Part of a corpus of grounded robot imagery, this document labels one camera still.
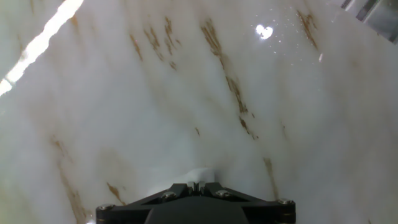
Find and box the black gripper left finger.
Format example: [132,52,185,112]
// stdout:
[95,182,197,224]

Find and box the white cloth wipe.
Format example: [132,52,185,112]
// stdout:
[149,167,218,195]

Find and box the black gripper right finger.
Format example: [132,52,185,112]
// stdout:
[196,182,296,224]

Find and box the marble pattern board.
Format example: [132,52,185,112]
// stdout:
[0,0,398,224]

